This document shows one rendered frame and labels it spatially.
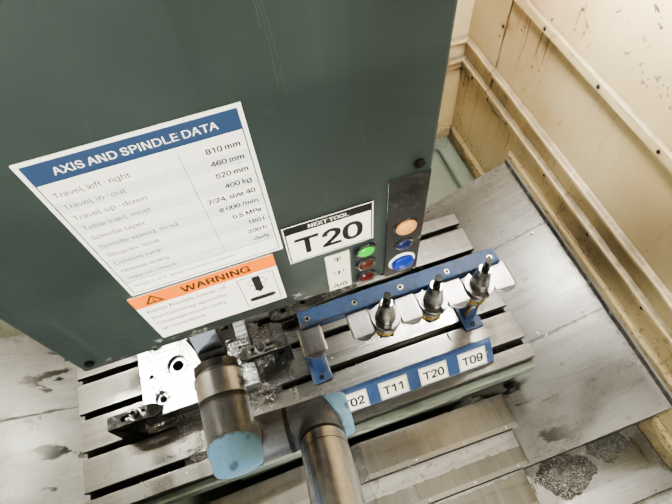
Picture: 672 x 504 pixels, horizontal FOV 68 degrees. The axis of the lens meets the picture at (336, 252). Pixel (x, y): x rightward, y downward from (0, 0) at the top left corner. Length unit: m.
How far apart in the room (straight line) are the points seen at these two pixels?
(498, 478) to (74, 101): 1.41
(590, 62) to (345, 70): 1.08
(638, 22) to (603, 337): 0.83
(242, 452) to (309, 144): 0.48
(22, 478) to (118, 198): 1.42
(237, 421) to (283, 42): 0.56
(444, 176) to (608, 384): 1.01
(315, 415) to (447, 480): 0.72
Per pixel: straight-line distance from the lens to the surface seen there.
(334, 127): 0.41
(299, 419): 0.85
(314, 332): 1.07
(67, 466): 1.77
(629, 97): 1.33
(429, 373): 1.34
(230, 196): 0.44
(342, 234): 0.54
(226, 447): 0.76
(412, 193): 0.52
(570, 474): 1.66
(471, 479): 1.52
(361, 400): 1.31
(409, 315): 1.09
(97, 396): 1.54
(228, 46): 0.34
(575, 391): 1.60
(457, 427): 1.52
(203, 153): 0.40
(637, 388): 1.60
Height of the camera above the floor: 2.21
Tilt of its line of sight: 59 degrees down
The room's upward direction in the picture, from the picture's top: 7 degrees counter-clockwise
